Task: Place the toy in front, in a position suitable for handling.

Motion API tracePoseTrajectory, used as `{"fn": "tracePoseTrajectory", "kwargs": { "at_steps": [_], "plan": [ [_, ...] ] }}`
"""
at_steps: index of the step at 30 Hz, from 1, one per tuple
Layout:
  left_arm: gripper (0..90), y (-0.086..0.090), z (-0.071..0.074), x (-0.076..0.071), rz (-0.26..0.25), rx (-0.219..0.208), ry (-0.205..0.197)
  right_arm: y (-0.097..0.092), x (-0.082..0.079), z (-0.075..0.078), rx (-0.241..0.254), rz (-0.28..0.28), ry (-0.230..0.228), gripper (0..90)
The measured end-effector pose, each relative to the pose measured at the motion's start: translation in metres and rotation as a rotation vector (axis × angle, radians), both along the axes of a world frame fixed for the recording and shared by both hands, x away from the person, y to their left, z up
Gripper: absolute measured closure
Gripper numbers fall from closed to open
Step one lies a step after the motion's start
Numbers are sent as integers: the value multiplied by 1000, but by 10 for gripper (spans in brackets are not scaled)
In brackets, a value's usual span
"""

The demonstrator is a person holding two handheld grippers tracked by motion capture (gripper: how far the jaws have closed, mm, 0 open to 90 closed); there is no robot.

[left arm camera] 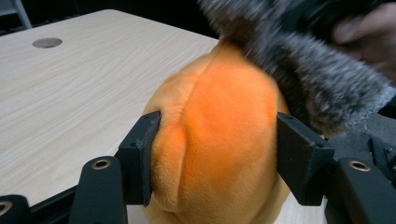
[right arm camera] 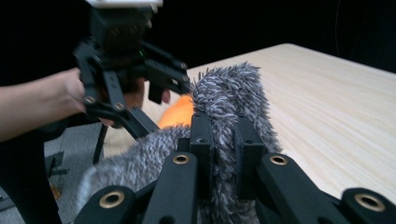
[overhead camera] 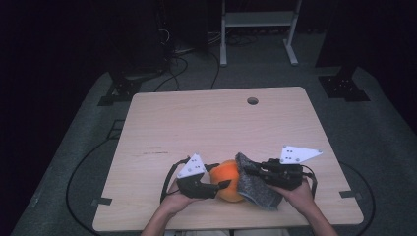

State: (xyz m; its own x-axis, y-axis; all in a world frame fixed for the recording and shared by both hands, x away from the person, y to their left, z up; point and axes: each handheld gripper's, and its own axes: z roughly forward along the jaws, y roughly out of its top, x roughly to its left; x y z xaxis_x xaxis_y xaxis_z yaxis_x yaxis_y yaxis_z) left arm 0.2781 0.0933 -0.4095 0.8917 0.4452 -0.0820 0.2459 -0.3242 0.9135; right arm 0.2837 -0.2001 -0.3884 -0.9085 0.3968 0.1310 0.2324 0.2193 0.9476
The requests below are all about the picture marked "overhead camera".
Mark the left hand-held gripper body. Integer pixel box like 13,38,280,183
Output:
176,152,219,201

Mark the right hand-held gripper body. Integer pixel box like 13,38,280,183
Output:
259,145,324,192

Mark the orange plush toy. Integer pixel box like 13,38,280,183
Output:
208,159,248,204

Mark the grey fuzzy cloth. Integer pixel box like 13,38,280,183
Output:
234,151,284,212

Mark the person's left hand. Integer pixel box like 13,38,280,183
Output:
159,180,199,216

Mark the person's right hand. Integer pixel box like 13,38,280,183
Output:
268,178,317,214

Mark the grey tape strip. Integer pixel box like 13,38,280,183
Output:
338,190,364,202
90,197,113,207

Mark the black stand base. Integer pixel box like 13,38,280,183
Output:
317,63,372,103
97,70,165,107

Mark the dark equipment case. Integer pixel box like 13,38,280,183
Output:
107,0,172,79

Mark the white metal stand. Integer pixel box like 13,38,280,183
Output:
219,0,303,68

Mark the left hand-held gripper black cable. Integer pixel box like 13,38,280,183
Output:
159,156,192,204

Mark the hand-held gripper black cable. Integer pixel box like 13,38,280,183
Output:
301,163,319,200
159,156,192,204

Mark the right hand-held gripper black cable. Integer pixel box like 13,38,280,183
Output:
301,163,319,200

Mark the black floor cable loop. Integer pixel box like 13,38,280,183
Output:
65,119,126,236
337,160,377,236

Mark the black cable bundle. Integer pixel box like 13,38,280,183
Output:
225,32,259,47

